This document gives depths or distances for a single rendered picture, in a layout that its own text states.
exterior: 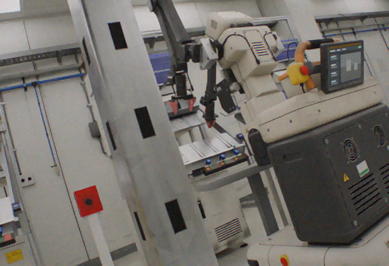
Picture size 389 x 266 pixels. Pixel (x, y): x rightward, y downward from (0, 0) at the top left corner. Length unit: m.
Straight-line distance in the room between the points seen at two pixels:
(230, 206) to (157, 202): 2.40
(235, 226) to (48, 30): 3.15
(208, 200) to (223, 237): 0.30
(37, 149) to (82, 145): 0.49
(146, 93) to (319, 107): 1.04
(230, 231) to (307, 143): 1.54
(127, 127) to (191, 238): 0.07
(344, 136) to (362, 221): 0.29
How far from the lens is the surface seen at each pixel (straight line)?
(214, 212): 2.51
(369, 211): 1.29
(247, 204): 2.57
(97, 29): 0.19
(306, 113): 1.14
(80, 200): 2.04
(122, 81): 0.18
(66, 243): 3.89
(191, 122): 2.51
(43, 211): 3.87
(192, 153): 2.21
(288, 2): 5.57
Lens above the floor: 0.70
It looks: 7 degrees up
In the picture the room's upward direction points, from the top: 19 degrees counter-clockwise
